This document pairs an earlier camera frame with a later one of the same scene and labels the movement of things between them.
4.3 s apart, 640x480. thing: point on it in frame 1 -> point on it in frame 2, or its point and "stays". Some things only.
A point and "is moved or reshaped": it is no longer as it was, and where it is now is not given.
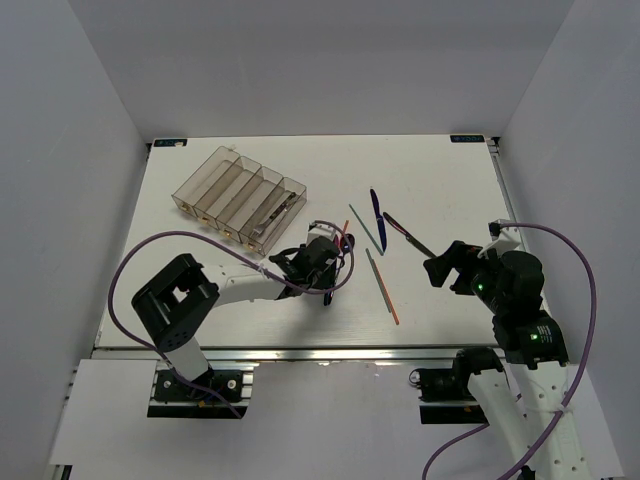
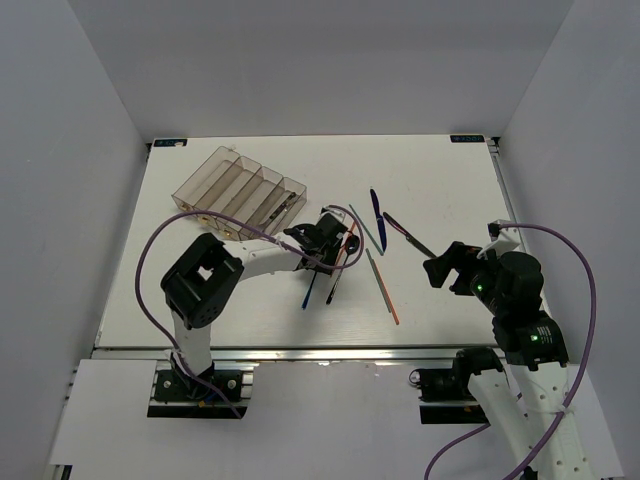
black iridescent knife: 397,226 stays
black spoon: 348,243 stays
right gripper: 464,258 stays
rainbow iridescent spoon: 329,294 is moved or reshaped
